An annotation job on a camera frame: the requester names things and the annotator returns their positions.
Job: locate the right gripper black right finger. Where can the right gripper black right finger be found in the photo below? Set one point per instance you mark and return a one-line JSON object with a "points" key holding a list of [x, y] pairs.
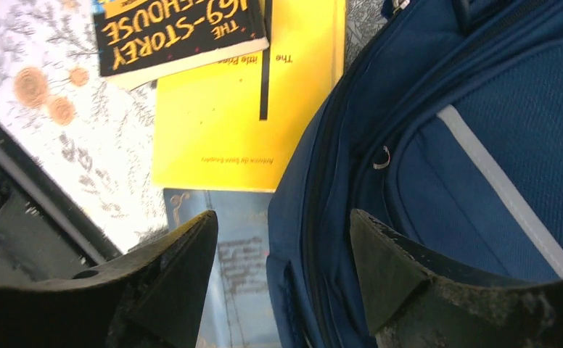
{"points": [[416, 297]]}

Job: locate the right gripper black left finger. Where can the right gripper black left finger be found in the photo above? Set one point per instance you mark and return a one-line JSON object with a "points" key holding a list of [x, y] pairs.
{"points": [[151, 297]]}

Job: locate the dark blue hardcover book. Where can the dark blue hardcover book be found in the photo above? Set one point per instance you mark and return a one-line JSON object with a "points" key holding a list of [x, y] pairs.
{"points": [[237, 310]]}

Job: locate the colourful treehouse storey book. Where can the colourful treehouse storey book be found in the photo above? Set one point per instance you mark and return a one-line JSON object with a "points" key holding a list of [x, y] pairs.
{"points": [[142, 41]]}

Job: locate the yellow book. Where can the yellow book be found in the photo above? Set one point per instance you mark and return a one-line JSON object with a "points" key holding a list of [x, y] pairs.
{"points": [[234, 125]]}

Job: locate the navy blue student backpack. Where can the navy blue student backpack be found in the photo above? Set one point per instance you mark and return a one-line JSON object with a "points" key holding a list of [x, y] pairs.
{"points": [[448, 129]]}

